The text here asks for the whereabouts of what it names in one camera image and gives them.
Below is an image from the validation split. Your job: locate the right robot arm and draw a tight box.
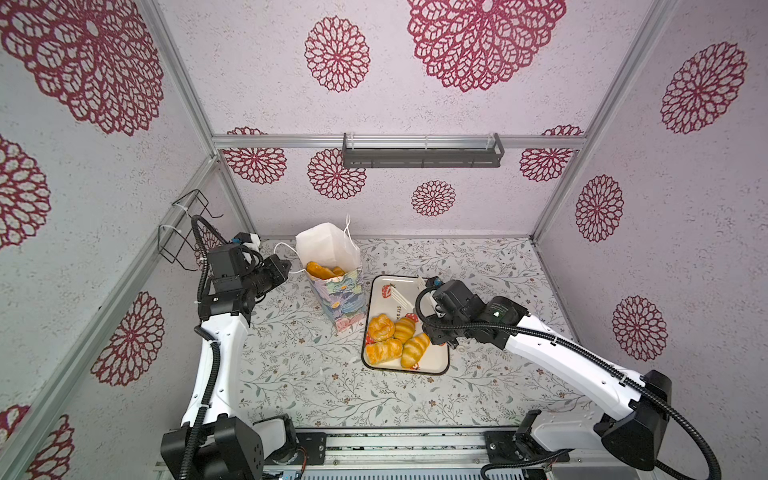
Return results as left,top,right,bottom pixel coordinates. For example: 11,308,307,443
382,277,672,471

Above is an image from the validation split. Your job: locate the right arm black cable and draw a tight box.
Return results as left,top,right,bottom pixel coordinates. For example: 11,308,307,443
413,286,723,480

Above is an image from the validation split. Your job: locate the white strawberry tray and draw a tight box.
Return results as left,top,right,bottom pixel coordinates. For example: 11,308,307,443
361,275,450,376

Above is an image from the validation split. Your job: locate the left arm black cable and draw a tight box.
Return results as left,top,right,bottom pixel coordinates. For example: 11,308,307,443
176,212,265,480

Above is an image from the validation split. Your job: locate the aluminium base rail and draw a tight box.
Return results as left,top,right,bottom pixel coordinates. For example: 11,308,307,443
265,427,666,479

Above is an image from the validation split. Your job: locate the round knotted fake bread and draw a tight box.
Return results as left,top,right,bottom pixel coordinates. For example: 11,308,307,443
367,314,395,343

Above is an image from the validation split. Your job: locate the flaky fake pastry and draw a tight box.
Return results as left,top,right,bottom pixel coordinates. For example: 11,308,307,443
364,338,403,365

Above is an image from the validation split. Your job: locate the floral paper gift bag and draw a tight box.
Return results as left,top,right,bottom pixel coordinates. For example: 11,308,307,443
274,215,366,332

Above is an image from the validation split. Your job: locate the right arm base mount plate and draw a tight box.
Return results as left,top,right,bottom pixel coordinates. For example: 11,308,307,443
483,430,542,464

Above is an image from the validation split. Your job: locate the black wire wall rack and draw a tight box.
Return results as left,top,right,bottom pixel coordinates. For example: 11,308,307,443
156,189,223,272

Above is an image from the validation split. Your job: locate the small fake croissant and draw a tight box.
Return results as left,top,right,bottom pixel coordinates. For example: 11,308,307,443
393,317,416,344

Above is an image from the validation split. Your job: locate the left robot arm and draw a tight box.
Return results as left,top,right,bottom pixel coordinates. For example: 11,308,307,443
160,234,299,479

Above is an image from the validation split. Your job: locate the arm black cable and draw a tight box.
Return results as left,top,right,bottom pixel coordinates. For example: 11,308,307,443
413,286,723,480
176,212,265,480

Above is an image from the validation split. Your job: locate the black wall shelf rail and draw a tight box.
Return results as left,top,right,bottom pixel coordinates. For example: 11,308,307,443
341,134,505,169

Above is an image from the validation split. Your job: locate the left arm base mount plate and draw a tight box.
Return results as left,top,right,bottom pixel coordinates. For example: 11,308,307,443
265,432,328,467

